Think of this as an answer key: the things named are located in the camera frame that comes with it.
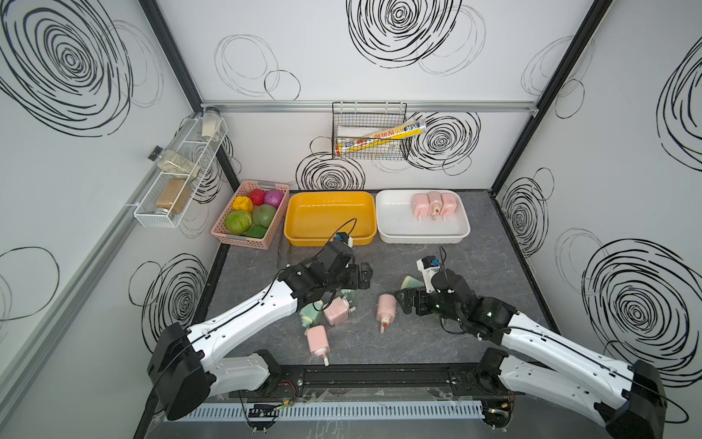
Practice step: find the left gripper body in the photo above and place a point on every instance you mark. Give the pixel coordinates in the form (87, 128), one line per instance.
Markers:
(347, 278)

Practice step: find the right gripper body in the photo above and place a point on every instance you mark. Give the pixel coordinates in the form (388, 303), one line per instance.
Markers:
(425, 303)

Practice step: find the yellow plastic storage box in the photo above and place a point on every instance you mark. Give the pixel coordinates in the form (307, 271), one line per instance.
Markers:
(313, 217)

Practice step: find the pink sharpener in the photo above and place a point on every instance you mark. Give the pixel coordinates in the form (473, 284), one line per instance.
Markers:
(386, 311)
(318, 343)
(435, 203)
(449, 205)
(338, 311)
(420, 205)

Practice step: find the white plastic storage box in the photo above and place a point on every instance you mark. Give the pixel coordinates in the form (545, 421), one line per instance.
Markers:
(397, 225)

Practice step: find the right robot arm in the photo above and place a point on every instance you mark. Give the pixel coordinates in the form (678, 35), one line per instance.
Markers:
(626, 399)

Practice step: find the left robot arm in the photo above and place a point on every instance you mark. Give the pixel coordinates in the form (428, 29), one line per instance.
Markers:
(191, 364)

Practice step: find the green sharpener right square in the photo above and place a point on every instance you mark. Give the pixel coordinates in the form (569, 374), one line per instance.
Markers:
(410, 282)

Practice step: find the light green toy apple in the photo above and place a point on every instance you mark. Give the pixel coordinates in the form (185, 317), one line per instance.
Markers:
(264, 215)

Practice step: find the magenta toy fruit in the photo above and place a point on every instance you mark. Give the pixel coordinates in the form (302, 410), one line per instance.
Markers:
(274, 198)

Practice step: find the pink perforated basket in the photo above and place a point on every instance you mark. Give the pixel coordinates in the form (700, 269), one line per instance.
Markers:
(257, 237)

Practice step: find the red toy fruit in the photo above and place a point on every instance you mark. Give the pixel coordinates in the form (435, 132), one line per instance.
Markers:
(257, 196)

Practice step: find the green toy cabbage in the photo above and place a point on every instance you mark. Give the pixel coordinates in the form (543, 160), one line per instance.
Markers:
(238, 222)

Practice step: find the yellow toy fruit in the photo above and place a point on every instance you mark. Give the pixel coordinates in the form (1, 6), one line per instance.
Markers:
(242, 203)

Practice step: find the yellow red tube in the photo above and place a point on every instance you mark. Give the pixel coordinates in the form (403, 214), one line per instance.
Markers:
(379, 137)

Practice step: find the clear jar on shelf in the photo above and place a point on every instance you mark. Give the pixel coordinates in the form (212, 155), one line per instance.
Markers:
(210, 121)

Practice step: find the bottle lying on shelf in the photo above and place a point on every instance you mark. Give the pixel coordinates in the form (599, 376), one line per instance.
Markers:
(173, 164)

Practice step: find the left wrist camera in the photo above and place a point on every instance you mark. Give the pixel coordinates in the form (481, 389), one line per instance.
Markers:
(344, 238)

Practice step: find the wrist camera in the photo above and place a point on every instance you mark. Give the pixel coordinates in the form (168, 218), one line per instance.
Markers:
(428, 267)
(344, 238)

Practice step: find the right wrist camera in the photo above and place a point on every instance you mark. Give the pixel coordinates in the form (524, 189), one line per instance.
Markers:
(428, 267)

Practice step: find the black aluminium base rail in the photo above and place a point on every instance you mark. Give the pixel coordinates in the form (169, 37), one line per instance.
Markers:
(459, 378)

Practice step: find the black wire wall basket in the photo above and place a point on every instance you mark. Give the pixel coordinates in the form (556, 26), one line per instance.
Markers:
(355, 123)

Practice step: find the white slotted cable duct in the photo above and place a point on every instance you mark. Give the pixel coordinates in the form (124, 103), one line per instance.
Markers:
(339, 411)

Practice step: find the white wire wall shelf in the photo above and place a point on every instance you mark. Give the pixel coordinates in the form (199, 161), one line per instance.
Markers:
(189, 143)

